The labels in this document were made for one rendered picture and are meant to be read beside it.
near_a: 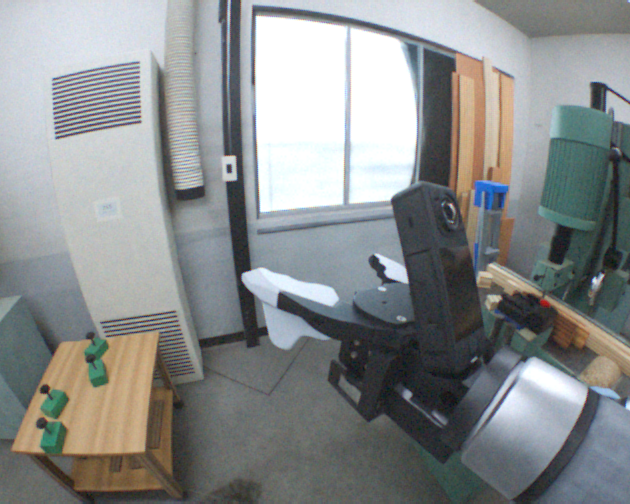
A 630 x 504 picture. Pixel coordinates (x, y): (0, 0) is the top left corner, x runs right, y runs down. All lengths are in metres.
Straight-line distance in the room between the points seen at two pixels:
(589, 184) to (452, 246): 0.70
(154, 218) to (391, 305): 1.27
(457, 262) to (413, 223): 0.04
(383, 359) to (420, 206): 0.09
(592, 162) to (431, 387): 0.74
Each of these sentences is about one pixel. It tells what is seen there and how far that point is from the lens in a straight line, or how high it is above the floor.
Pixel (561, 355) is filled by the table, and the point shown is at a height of 0.90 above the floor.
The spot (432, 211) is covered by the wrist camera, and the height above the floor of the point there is 1.31.
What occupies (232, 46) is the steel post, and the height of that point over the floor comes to 1.86.
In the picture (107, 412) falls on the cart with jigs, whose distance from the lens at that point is 1.21.
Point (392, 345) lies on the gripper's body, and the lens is 0.18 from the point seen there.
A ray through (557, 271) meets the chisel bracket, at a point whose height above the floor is 1.07.
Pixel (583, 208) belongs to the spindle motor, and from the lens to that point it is 0.85.
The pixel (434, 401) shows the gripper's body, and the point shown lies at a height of 1.20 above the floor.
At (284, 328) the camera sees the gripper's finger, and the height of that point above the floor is 1.21.
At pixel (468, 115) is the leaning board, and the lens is 2.39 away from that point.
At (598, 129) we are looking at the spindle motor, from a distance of 0.85.
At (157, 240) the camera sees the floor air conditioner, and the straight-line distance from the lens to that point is 1.41.
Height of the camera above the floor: 1.35
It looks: 23 degrees down
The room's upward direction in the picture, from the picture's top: straight up
